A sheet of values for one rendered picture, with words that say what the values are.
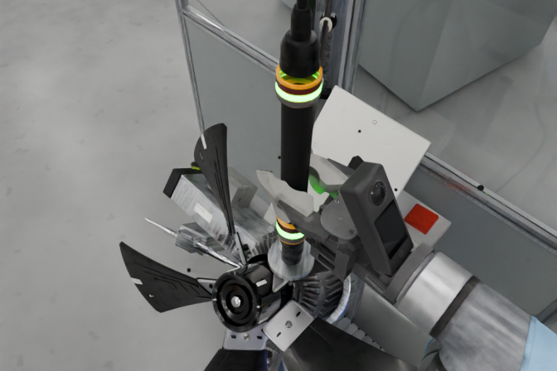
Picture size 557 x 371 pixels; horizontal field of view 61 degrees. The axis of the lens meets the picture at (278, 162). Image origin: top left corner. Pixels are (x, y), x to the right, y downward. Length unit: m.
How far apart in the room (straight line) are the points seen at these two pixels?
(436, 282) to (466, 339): 0.06
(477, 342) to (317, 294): 0.59
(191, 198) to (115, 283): 1.29
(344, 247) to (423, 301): 0.09
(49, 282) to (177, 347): 0.72
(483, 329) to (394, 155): 0.63
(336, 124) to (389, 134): 0.13
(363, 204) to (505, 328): 0.17
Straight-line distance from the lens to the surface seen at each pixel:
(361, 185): 0.44
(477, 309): 0.50
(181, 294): 1.16
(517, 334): 0.50
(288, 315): 0.99
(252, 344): 1.06
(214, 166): 0.99
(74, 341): 2.39
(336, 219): 0.52
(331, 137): 1.12
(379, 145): 1.07
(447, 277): 0.50
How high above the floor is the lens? 2.10
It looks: 51 degrees down
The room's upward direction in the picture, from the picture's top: straight up
